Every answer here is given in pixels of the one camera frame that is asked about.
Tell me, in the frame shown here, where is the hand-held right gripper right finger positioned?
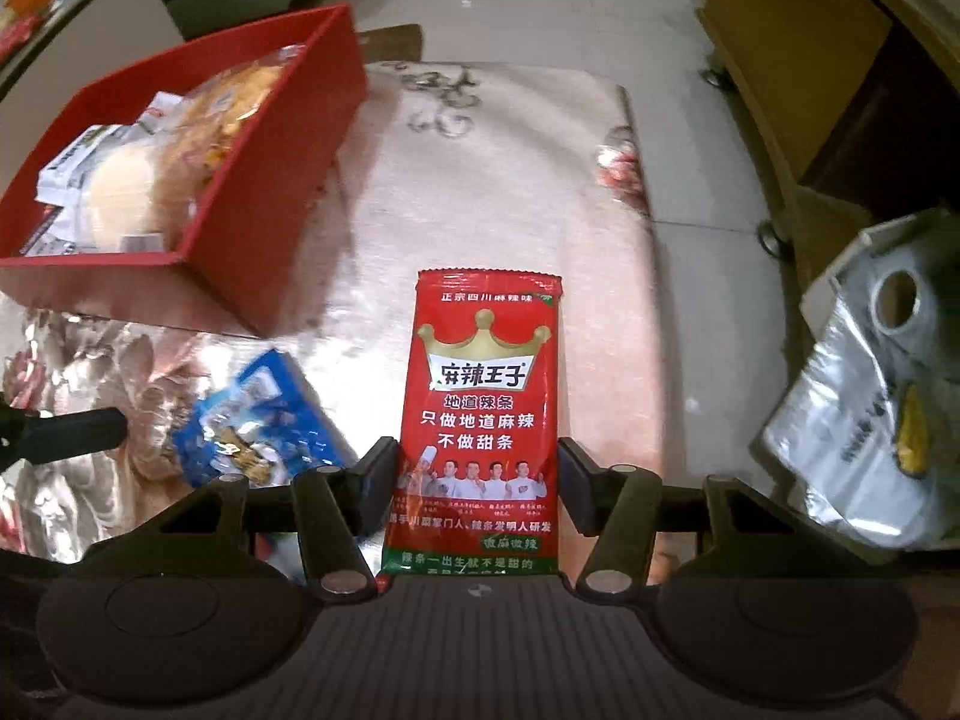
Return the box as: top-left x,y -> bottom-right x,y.
559,436 -> 886,605

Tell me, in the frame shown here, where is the wooden cabinet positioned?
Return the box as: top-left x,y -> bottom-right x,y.
694,0 -> 960,256

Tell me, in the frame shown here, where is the brown wooden small table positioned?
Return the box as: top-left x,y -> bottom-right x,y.
356,24 -> 425,65

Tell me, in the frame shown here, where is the silver foil bag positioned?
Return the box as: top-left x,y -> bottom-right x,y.
761,221 -> 960,550

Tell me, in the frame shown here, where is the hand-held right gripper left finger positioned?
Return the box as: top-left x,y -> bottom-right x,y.
82,436 -> 398,605

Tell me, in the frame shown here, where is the blue snack packet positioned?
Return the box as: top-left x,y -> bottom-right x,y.
172,349 -> 361,490

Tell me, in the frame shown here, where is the dark curved coffee table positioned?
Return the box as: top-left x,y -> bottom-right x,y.
0,0 -> 188,113

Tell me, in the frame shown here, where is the round bun packet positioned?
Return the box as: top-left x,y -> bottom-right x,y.
79,142 -> 175,252

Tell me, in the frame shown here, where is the white cardboard box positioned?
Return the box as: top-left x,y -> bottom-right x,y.
799,206 -> 960,323

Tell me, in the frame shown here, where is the white wafer packet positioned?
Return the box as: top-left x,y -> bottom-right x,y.
34,124 -> 132,207

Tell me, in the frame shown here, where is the red cardboard box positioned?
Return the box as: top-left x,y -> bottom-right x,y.
0,4 -> 368,338

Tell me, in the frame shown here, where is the silver roll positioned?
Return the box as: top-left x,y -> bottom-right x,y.
870,259 -> 940,338

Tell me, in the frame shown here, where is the golden bread packet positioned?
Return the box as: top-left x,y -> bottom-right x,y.
146,49 -> 290,241

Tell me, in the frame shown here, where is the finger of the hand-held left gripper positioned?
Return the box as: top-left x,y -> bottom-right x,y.
0,406 -> 128,466

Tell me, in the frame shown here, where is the red green spicy strip packet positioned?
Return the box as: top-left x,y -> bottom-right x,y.
375,268 -> 563,578

